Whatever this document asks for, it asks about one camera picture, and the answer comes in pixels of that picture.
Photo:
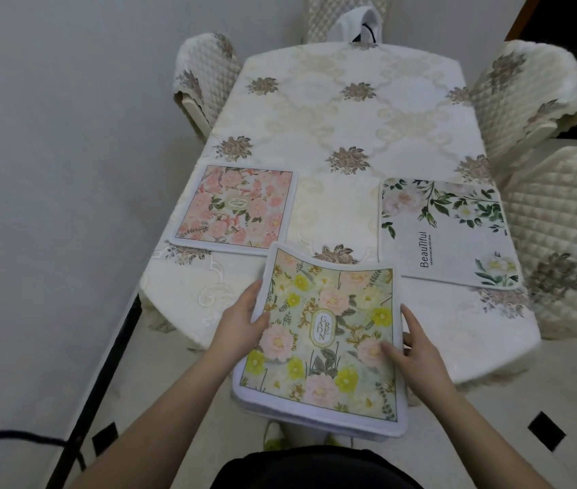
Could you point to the person's right hand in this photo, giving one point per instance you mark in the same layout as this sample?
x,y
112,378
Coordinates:
x,y
423,366

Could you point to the person's left hand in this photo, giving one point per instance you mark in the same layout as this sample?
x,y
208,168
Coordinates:
x,y
237,331

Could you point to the yellow green floral placemat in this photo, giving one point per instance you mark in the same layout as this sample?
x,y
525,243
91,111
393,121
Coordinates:
x,y
288,351

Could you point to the white green-leaf floral placemat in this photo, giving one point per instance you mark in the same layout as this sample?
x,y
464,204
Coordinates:
x,y
446,249

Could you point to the pink floral placemat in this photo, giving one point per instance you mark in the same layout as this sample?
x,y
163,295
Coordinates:
x,y
232,208

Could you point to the person's right forearm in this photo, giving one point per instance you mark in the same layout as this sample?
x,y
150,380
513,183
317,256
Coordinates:
x,y
482,443

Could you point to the person's left forearm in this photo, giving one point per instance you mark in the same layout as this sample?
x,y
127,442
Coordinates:
x,y
151,432

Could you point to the person's black trousers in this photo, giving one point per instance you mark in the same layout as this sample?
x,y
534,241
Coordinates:
x,y
319,468

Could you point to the quilted chair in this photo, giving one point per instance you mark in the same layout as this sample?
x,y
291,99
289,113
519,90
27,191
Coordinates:
x,y
316,15
558,224
517,96
202,81

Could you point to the cloth-covered dining table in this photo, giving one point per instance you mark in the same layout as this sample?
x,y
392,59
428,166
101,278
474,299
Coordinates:
x,y
344,122

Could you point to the table with cream tablecloth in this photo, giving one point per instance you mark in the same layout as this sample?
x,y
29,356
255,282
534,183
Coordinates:
x,y
329,208

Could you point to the dark wooden door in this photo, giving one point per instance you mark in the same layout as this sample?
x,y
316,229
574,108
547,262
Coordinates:
x,y
573,25

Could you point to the brown wooden door frame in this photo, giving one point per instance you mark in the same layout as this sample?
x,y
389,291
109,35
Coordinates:
x,y
522,15

